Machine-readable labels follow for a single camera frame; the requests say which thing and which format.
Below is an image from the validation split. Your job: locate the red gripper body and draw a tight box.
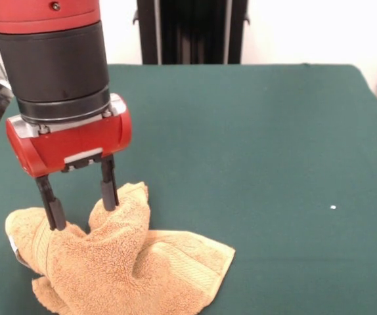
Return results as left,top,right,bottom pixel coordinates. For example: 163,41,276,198
5,98,133,178

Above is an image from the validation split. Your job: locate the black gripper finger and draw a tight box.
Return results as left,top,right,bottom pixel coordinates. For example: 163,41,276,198
100,154,120,211
34,173,67,232

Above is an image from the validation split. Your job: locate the orange terry towel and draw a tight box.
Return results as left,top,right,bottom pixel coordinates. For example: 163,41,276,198
5,181,236,315

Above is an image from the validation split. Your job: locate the dark green table cloth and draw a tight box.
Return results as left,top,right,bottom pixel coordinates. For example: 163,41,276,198
0,64,377,315

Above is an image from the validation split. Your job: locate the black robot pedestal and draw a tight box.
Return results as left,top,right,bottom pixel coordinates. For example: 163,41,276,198
131,0,251,65

